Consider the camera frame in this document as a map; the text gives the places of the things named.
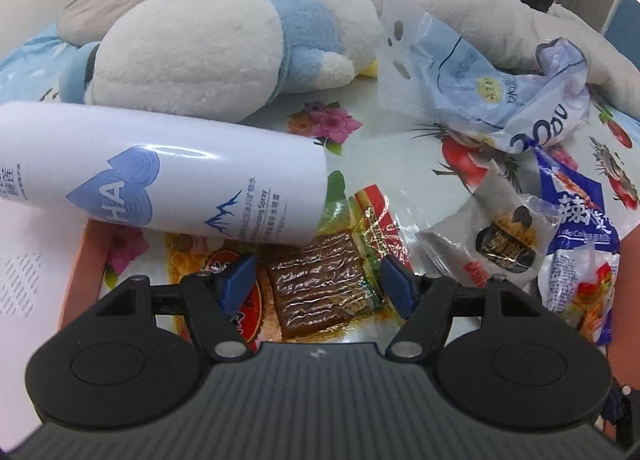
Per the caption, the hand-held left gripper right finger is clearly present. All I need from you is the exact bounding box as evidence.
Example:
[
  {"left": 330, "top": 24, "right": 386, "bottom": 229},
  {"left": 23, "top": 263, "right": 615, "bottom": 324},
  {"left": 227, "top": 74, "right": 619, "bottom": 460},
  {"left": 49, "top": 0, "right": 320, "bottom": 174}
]
[{"left": 381, "top": 256, "right": 546, "bottom": 360}]

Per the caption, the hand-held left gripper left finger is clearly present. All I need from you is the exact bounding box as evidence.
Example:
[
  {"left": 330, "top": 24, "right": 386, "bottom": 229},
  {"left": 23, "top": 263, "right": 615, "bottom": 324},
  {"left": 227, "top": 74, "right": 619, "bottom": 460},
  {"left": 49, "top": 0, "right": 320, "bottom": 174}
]
[{"left": 92, "top": 255, "right": 259, "bottom": 361}]

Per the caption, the brown bar snack packet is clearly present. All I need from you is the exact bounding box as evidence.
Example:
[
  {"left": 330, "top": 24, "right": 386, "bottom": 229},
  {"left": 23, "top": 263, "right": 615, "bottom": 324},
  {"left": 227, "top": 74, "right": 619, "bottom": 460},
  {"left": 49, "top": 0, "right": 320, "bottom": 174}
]
[{"left": 264, "top": 184, "right": 417, "bottom": 341}]

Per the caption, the red label snack packet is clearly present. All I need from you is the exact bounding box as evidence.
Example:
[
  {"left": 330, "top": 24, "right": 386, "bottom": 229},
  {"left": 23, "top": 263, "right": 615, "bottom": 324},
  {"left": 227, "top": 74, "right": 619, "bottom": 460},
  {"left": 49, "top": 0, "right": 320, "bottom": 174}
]
[{"left": 205, "top": 249, "right": 281, "bottom": 343}]

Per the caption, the grey snack packet black label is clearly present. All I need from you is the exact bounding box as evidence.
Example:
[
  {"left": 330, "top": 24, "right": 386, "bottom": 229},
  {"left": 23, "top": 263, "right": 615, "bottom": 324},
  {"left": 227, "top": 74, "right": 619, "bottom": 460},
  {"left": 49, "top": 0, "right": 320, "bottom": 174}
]
[{"left": 417, "top": 172, "right": 554, "bottom": 291}]

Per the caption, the white spray can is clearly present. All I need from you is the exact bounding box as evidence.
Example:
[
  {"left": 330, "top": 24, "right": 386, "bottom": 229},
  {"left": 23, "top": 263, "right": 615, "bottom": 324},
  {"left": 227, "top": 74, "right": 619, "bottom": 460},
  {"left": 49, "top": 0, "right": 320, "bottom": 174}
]
[{"left": 0, "top": 100, "right": 329, "bottom": 247}]

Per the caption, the floral printed cloth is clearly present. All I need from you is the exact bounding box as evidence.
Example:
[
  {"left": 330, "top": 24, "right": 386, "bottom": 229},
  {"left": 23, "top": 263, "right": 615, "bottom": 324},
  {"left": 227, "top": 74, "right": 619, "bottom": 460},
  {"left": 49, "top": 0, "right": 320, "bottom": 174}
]
[{"left": 30, "top": 84, "right": 640, "bottom": 347}]

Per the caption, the blue snack packet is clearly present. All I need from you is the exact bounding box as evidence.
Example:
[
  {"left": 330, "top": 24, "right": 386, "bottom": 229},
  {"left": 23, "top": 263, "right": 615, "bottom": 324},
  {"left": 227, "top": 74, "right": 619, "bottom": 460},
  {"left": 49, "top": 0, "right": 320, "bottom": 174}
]
[{"left": 532, "top": 147, "right": 624, "bottom": 347}]

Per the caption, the light blue plastic bag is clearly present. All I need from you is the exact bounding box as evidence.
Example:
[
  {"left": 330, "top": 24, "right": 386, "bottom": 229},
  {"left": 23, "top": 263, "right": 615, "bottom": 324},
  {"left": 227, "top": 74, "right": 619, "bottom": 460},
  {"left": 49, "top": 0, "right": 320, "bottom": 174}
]
[{"left": 375, "top": 0, "right": 592, "bottom": 157}]

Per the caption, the white and blue plush toy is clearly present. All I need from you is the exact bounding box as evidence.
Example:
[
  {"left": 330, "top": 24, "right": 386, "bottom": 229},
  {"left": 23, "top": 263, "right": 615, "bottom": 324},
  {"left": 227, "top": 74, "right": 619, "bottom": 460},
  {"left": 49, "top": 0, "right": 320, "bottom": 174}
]
[{"left": 58, "top": 0, "right": 384, "bottom": 123}]

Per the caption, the blue star bed sheet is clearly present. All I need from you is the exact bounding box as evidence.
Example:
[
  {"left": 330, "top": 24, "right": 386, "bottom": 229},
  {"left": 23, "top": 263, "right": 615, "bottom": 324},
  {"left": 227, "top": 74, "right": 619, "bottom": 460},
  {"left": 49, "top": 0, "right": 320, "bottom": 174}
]
[{"left": 0, "top": 22, "right": 77, "bottom": 106}]

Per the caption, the blue padded board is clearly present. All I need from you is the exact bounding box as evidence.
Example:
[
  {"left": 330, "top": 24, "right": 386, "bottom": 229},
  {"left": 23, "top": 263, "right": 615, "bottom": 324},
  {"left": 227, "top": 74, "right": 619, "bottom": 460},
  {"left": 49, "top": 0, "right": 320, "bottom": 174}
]
[{"left": 602, "top": 0, "right": 640, "bottom": 56}]

